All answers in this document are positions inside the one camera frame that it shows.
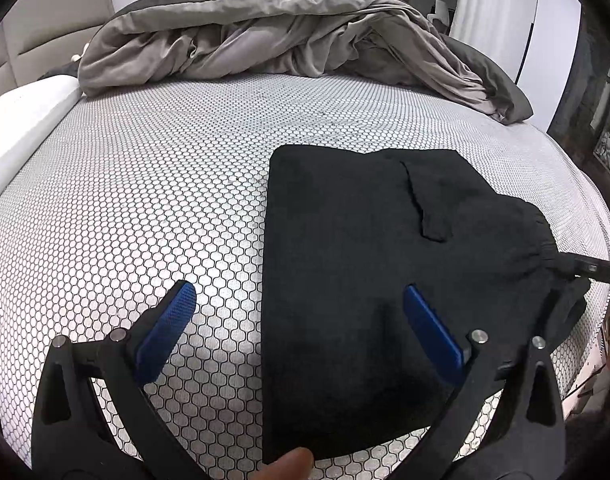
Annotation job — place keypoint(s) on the person's left hand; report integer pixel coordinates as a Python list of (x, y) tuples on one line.
[(295, 465)]

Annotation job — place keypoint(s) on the beige upholstered headboard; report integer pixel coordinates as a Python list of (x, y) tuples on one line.
[(38, 35)]

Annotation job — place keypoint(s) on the white honeycomb pattern mattress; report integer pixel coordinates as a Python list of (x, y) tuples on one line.
[(139, 188)]

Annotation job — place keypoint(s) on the black pants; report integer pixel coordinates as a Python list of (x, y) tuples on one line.
[(345, 234)]

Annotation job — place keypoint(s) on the dark wardrobe shelf unit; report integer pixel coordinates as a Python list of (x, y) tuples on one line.
[(581, 117)]

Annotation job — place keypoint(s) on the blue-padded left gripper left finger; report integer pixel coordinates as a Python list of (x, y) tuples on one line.
[(70, 436)]

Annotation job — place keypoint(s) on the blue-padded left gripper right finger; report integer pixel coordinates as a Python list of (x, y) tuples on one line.
[(525, 438)]

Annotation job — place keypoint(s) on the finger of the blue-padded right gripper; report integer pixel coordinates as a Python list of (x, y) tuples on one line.
[(579, 265)]

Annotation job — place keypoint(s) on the grey rumpled duvet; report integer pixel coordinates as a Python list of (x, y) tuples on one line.
[(384, 40)]

